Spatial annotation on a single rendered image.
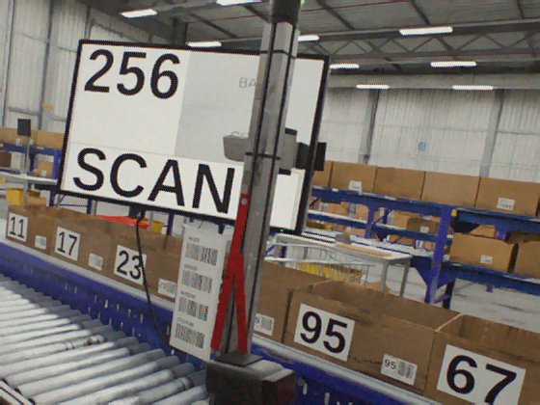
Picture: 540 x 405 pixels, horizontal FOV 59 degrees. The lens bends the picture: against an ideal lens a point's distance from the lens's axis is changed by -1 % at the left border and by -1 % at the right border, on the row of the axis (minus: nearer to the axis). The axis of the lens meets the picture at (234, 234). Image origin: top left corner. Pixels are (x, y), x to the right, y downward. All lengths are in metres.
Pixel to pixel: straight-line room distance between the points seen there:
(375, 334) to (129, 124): 0.77
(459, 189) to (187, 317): 5.20
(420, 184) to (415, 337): 4.76
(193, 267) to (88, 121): 0.37
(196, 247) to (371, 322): 0.64
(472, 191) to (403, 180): 0.77
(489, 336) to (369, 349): 0.37
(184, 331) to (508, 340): 0.96
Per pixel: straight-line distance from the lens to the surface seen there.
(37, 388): 1.34
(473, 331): 1.50
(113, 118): 0.94
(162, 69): 0.92
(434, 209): 5.82
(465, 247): 5.56
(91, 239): 1.96
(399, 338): 1.25
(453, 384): 1.24
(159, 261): 1.67
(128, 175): 0.91
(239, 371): 0.65
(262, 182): 0.68
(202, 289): 0.75
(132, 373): 1.44
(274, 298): 1.39
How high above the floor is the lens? 1.33
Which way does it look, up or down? 7 degrees down
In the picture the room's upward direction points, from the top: 8 degrees clockwise
